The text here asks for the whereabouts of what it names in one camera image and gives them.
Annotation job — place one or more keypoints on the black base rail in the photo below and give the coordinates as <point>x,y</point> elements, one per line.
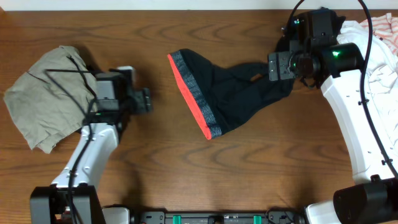
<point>214,217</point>

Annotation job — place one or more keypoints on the white shirt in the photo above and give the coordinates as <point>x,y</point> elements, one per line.
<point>381,72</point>

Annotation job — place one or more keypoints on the khaki folded garment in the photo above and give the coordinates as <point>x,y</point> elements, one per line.
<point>47,103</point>

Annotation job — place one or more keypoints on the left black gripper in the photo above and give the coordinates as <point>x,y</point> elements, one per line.
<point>141,100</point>

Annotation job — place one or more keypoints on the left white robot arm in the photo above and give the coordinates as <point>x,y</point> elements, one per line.
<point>72,196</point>

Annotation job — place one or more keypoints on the red white striped garment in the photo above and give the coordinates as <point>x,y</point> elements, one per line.
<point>385,28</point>

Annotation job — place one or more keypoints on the black leggings with red waistband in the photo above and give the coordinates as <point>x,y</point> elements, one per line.
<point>223,99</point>

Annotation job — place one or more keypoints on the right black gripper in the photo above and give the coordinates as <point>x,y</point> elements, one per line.
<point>280,59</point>

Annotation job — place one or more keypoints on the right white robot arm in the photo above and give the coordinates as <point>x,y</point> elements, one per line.
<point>337,72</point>

